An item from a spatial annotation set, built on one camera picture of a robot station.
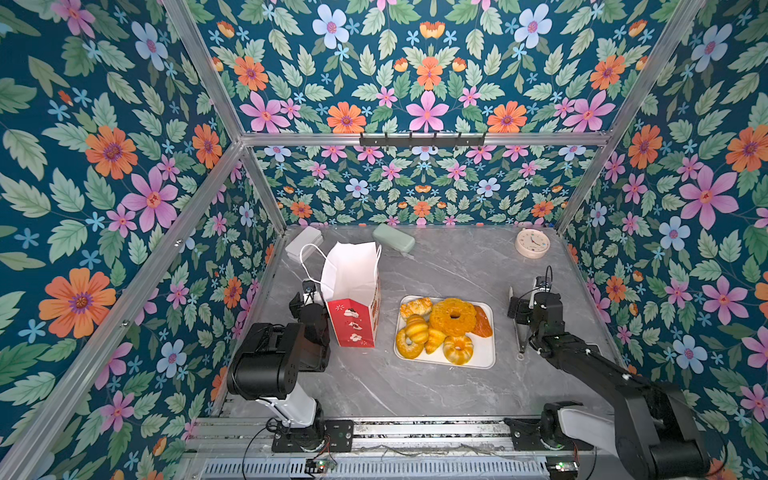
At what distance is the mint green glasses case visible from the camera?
1132mm

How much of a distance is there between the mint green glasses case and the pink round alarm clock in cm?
42

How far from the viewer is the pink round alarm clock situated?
1.12 m

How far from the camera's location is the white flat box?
1090 millimetres
